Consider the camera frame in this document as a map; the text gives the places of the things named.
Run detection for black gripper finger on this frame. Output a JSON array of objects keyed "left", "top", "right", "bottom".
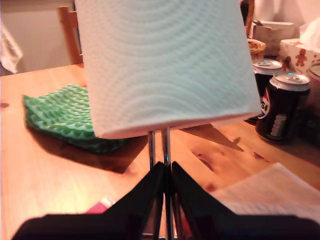
[
  {"left": 104, "top": 161, "right": 165, "bottom": 240},
  {"left": 170, "top": 161, "right": 237, "bottom": 240}
]

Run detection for chrome wire paper towel stand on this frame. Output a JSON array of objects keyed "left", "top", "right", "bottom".
[{"left": 147, "top": 127, "right": 191, "bottom": 240}]

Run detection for white paper towel roll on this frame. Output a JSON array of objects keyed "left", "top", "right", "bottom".
[{"left": 74, "top": 0, "right": 262, "bottom": 140}]

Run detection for pale hanging towel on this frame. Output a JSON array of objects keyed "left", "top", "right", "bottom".
[{"left": 0, "top": 22, "right": 24, "bottom": 75}]

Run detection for clear plastic bag with print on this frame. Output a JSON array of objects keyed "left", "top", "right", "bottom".
[{"left": 209, "top": 162, "right": 320, "bottom": 219}]

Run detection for green wave-pattern pouch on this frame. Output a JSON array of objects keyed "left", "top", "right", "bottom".
[{"left": 23, "top": 83, "right": 129, "bottom": 155}]

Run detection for black Pepsi can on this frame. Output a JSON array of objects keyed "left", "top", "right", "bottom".
[
  {"left": 254, "top": 71, "right": 311, "bottom": 144},
  {"left": 251, "top": 58, "right": 283, "bottom": 124}
]

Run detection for gingerbread print tissue box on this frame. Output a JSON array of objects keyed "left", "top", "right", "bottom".
[{"left": 278, "top": 38, "right": 320, "bottom": 76}]

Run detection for wooden chair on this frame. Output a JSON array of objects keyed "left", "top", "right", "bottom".
[{"left": 57, "top": 6, "right": 85, "bottom": 69}]

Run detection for grey cardboard carton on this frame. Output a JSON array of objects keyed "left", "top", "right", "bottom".
[{"left": 251, "top": 20, "right": 296, "bottom": 58}]

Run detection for white tissue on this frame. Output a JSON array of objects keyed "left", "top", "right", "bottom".
[{"left": 298, "top": 17, "right": 320, "bottom": 54}]

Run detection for wicker basket with handle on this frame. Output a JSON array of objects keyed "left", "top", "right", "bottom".
[{"left": 245, "top": 0, "right": 267, "bottom": 60}]

